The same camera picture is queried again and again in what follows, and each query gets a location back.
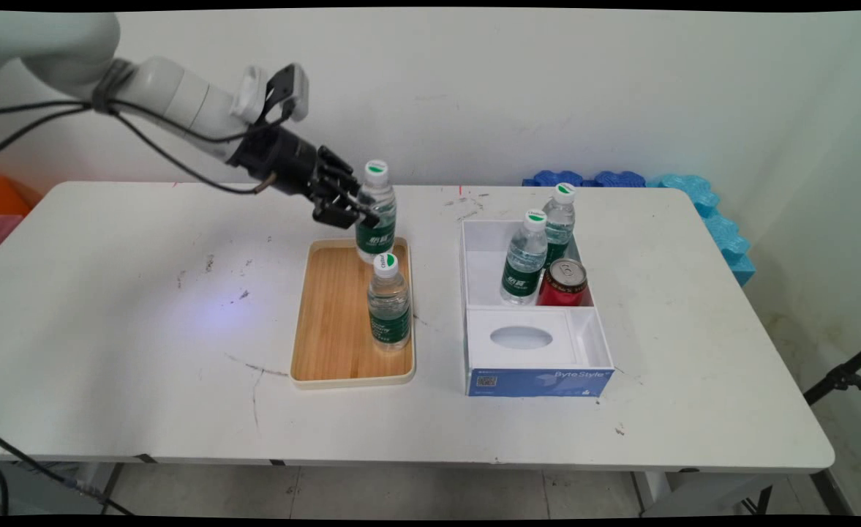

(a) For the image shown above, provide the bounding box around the light blue foam mat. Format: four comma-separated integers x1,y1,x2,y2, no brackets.
647,173,757,287

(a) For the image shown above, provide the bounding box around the red drink can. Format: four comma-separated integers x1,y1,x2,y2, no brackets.
537,258,589,307

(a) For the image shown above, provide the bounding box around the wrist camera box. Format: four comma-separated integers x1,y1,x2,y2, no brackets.
233,64,310,125

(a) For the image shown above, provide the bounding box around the water bottle green label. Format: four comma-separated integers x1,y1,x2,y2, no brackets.
500,209,549,306
544,182,577,268
355,160,397,266
367,253,412,354

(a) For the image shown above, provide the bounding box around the orange object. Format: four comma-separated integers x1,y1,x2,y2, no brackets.
0,176,43,217

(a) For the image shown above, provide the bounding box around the grey metal table leg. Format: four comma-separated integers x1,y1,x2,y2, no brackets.
97,454,159,515

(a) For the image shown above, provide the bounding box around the black tripod stand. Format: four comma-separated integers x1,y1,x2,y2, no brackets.
802,340,861,406

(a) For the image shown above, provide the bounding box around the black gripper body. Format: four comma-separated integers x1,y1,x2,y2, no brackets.
228,124,322,198

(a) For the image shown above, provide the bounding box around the bamboo tray with cream rim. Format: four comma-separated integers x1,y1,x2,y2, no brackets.
289,236,417,389

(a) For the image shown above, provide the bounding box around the black cable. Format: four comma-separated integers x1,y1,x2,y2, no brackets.
108,108,268,195
0,106,98,159
0,101,98,118
0,427,135,516

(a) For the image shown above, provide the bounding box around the white and blue cardboard box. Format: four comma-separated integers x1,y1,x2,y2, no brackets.
460,218,615,399

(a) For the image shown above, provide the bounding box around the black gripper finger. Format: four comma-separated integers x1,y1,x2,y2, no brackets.
311,188,382,230
317,145,362,198

